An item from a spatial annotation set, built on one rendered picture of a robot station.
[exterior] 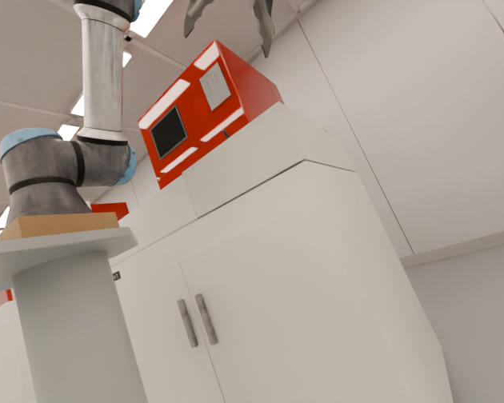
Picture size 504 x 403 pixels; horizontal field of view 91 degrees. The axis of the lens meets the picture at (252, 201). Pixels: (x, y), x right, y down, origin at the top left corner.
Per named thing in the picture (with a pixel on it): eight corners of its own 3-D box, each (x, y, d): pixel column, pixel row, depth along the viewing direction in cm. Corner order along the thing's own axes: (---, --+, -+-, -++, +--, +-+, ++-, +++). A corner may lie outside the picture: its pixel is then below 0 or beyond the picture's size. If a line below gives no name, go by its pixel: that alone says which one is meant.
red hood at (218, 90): (229, 193, 230) (208, 137, 240) (306, 149, 188) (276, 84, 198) (161, 197, 166) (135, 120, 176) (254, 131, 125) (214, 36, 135)
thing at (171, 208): (130, 261, 106) (121, 231, 109) (218, 214, 78) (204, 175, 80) (107, 268, 98) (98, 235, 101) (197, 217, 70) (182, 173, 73)
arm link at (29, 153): (5, 202, 54) (-7, 149, 57) (76, 197, 65) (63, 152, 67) (10, 177, 47) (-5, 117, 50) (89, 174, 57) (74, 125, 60)
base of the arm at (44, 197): (25, 217, 44) (13, 168, 45) (-6, 247, 50) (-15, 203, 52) (108, 213, 57) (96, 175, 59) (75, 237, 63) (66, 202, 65)
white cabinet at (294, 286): (254, 378, 140) (206, 242, 154) (453, 370, 91) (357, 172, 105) (157, 499, 86) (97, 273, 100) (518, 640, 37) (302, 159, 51)
